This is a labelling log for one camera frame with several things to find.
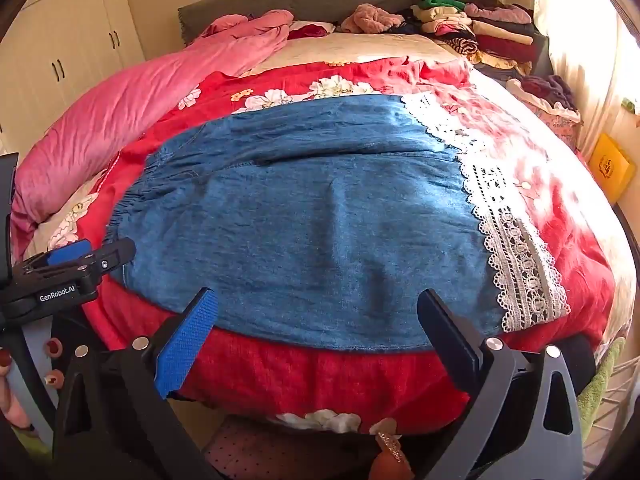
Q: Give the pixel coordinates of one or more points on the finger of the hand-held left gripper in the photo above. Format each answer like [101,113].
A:
[112,255]
[67,252]

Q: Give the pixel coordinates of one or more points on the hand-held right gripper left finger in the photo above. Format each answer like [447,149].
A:
[187,345]

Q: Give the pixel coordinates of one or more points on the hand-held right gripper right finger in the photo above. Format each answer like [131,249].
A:
[450,332]

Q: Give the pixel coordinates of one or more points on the blue denim pants lace trim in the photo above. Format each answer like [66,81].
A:
[300,210]

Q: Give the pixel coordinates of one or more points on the person's left hand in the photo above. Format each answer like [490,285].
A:
[7,400]

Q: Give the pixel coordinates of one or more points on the red floral bedspread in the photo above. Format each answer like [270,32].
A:
[350,385]

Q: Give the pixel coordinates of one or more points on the dark dotted garment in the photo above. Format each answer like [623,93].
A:
[260,455]

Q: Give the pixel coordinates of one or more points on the brown glittery slipper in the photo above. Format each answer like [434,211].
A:
[390,455]

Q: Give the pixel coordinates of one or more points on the pink quilt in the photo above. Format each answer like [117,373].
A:
[125,100]

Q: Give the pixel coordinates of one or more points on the green towel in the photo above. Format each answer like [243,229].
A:
[597,385]

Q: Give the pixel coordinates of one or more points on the cream wardrobe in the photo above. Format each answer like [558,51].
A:
[65,35]

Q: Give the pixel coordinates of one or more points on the yellow box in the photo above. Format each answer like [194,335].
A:
[611,167]

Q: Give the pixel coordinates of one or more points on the purple clothes heap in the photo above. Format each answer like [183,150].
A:
[550,92]

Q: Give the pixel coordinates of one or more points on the dark red cloth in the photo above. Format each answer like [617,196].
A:
[310,31]

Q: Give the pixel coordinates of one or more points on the cream floral blanket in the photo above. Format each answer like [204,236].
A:
[350,47]

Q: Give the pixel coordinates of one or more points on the pile of folded clothes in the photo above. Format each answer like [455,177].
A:
[480,25]

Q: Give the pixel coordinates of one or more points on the pink plush garment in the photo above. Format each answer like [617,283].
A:
[372,17]

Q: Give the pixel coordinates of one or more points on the cream curtain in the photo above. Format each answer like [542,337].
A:
[580,35]

